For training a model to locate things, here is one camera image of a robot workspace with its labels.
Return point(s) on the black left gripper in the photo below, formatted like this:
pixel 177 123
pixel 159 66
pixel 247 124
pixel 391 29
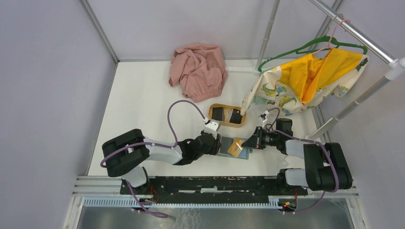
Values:
pixel 216 146

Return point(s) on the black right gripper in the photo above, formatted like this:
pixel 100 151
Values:
pixel 256 139

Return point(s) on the black VIP card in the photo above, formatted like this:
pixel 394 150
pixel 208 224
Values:
pixel 226 143

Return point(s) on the gold card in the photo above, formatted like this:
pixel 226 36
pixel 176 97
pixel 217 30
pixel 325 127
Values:
pixel 236 147

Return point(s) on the green leather card holder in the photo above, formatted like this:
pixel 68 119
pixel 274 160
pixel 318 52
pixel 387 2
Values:
pixel 244 154

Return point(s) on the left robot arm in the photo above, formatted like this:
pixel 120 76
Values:
pixel 124 154

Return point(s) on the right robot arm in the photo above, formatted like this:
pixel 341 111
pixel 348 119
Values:
pixel 325 167

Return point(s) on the black card in tray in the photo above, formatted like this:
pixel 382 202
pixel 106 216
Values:
pixel 235 116
pixel 218 113

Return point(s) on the tan oval tray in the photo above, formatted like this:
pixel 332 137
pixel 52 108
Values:
pixel 227 111

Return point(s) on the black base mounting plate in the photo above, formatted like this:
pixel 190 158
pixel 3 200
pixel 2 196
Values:
pixel 217 190

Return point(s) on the pink crumpled cloth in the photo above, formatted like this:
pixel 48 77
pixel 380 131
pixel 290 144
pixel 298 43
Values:
pixel 200 70

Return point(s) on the dinosaur print yellow garment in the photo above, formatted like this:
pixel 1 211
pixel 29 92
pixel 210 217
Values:
pixel 303 83

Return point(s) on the pink clothes hanger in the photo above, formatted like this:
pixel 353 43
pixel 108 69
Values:
pixel 331 37

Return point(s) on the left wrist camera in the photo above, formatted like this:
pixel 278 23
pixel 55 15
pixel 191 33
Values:
pixel 211 127

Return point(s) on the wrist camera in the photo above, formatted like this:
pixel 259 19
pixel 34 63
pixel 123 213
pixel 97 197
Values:
pixel 211 127
pixel 264 117

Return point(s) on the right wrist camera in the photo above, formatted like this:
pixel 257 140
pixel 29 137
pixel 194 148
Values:
pixel 264 117

